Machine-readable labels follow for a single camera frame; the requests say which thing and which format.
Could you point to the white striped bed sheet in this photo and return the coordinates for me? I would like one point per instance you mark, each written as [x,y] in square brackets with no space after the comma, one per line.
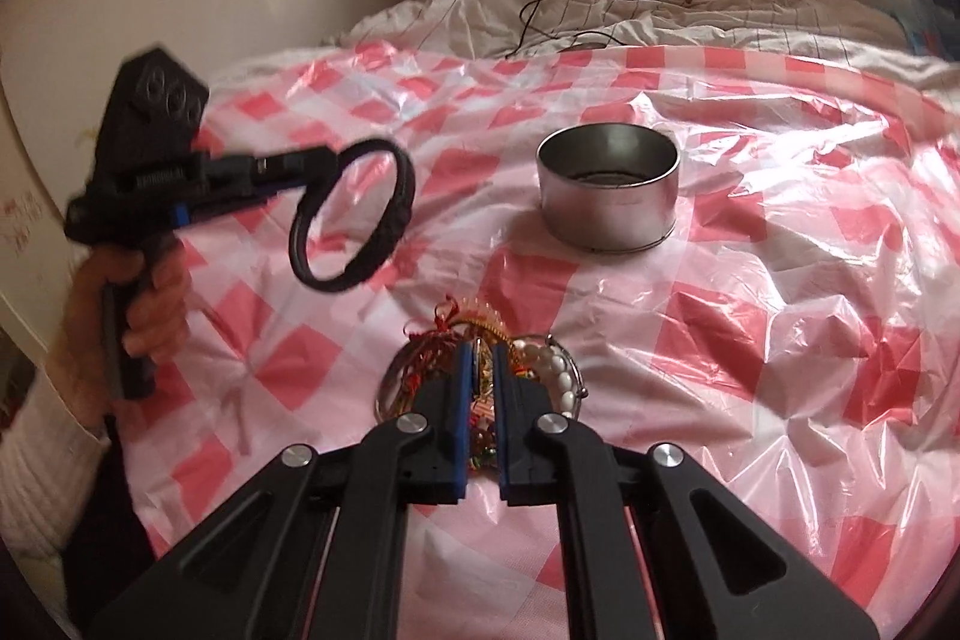
[840,32]

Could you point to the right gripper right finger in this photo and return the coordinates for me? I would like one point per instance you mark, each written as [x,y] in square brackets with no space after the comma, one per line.
[652,544]

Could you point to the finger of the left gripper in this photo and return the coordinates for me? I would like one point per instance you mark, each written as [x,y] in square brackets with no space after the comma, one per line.
[198,207]
[249,176]

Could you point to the red white checkered plastic sheet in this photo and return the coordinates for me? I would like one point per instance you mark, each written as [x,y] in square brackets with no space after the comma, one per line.
[797,333]

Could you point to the round silver metal tin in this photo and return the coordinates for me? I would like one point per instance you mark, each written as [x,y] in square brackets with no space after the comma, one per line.
[609,188]

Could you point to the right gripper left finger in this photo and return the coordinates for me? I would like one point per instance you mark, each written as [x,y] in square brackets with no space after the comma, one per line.
[312,546]

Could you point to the white knit sleeve forearm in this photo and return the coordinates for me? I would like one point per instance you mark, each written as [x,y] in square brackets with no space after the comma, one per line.
[49,463]

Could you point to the person left hand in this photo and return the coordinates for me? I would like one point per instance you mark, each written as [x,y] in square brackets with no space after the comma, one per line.
[156,325]

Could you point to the gold red jewelry pile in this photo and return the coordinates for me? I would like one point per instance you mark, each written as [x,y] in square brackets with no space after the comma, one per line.
[429,354]

